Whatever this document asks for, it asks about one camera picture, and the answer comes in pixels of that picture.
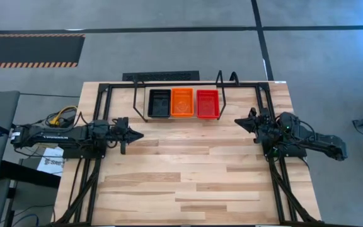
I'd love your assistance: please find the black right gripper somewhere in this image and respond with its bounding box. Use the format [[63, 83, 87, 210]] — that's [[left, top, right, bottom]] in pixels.
[[234, 107, 285, 146]]

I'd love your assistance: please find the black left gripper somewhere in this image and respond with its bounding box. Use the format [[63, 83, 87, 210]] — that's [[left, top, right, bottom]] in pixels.
[[88, 117, 144, 155]]

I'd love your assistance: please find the black plastic slotted basket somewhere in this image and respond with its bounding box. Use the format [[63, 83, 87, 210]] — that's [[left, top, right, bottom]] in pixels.
[[147, 88, 172, 119]]

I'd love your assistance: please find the red plastic slotted basket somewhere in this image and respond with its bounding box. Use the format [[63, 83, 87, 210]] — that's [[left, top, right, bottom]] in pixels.
[[195, 89, 221, 120]]

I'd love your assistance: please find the orange plastic slotted basket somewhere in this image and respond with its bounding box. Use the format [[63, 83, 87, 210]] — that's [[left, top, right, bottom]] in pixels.
[[170, 88, 195, 119]]

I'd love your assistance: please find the black arched metal hook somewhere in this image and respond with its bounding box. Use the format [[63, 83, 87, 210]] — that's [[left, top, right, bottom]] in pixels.
[[229, 71, 241, 86]]

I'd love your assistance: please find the black perforated metal panel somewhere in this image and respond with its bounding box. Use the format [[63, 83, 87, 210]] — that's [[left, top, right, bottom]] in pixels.
[[122, 70, 200, 82]]

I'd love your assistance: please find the white printed paper sheet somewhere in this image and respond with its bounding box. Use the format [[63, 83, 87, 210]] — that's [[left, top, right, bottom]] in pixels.
[[36, 146, 66, 177]]

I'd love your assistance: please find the black flat board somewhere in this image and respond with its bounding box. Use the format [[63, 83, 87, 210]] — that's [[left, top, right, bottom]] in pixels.
[[0, 160, 62, 189]]

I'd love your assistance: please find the black hazard-striped floor mat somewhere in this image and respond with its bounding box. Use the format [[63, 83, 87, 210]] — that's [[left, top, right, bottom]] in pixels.
[[0, 33, 86, 69]]

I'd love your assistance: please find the black wire rack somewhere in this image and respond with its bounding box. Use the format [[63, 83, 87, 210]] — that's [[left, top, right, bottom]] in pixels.
[[132, 69, 230, 123]]

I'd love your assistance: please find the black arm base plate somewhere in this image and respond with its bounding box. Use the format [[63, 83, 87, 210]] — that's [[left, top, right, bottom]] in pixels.
[[62, 135, 108, 160], [261, 132, 310, 158]]

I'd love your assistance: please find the black aluminium table frame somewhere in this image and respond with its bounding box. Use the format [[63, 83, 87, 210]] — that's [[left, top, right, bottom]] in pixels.
[[52, 81, 324, 227]]

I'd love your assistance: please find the yellow cable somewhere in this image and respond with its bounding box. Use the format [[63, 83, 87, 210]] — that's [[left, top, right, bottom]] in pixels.
[[49, 105, 78, 127]]

